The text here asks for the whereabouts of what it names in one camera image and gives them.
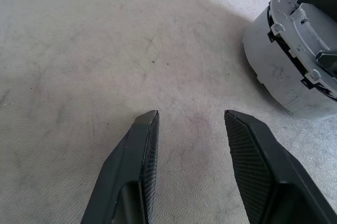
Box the grey motor end cover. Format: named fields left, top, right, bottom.
left=266, top=0, right=337, bottom=96

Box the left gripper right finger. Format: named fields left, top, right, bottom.
left=224, top=109, right=337, bottom=224

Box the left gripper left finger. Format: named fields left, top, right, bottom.
left=80, top=110, right=161, bottom=224

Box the grey motor stator housing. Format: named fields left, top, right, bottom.
left=241, top=13, right=337, bottom=122

